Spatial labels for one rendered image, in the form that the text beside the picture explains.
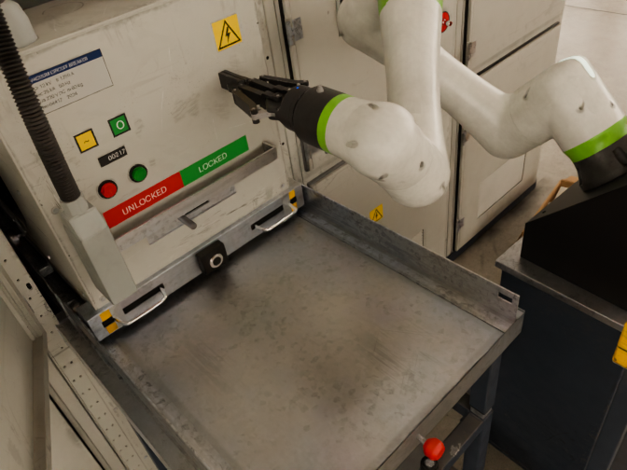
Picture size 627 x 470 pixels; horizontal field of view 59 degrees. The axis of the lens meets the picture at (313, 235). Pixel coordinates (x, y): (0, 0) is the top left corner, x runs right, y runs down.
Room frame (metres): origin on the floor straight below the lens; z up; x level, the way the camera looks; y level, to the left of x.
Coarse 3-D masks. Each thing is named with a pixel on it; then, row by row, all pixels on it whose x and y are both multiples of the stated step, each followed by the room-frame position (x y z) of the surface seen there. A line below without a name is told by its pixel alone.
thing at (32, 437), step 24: (0, 264) 0.79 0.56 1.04; (0, 312) 0.73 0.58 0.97; (0, 336) 0.68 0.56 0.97; (24, 336) 0.76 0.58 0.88; (0, 360) 0.63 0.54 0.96; (24, 360) 0.70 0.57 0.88; (0, 384) 0.58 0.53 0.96; (24, 384) 0.64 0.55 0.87; (48, 384) 0.66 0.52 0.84; (0, 408) 0.54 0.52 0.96; (24, 408) 0.59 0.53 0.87; (48, 408) 0.60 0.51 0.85; (0, 432) 0.50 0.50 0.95; (24, 432) 0.54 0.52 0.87; (48, 432) 0.55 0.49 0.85; (0, 456) 0.46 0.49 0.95; (24, 456) 0.50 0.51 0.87; (48, 456) 0.51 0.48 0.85
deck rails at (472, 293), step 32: (320, 224) 0.99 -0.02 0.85; (352, 224) 0.94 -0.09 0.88; (384, 256) 0.85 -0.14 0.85; (416, 256) 0.80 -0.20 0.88; (448, 288) 0.73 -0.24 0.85; (480, 288) 0.69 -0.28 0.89; (512, 320) 0.63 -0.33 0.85; (128, 384) 0.63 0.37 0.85; (160, 416) 0.51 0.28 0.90; (192, 448) 0.44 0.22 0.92
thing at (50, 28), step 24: (72, 0) 1.04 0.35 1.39; (96, 0) 1.01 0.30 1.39; (120, 0) 0.99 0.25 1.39; (144, 0) 0.97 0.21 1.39; (168, 0) 0.95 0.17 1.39; (48, 24) 0.92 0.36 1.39; (72, 24) 0.90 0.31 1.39; (96, 24) 0.87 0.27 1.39; (24, 48) 0.81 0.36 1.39; (264, 48) 1.05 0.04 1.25; (0, 144) 0.77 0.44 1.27; (0, 168) 0.88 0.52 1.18; (24, 192) 0.79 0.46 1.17; (24, 216) 0.92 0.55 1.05; (48, 240) 0.82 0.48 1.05; (72, 264) 0.75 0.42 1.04
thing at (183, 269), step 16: (288, 192) 1.03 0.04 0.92; (272, 208) 1.00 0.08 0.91; (240, 224) 0.94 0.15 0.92; (256, 224) 0.97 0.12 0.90; (272, 224) 0.99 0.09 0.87; (208, 240) 0.90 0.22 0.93; (224, 240) 0.92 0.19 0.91; (240, 240) 0.94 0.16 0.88; (192, 256) 0.87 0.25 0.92; (160, 272) 0.83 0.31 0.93; (176, 272) 0.84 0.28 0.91; (192, 272) 0.86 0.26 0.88; (144, 288) 0.80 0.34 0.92; (176, 288) 0.83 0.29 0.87; (112, 304) 0.76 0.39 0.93; (128, 304) 0.77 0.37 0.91; (144, 304) 0.79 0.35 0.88; (96, 320) 0.73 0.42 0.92; (112, 320) 0.75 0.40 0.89; (128, 320) 0.76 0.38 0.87; (96, 336) 0.72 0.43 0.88
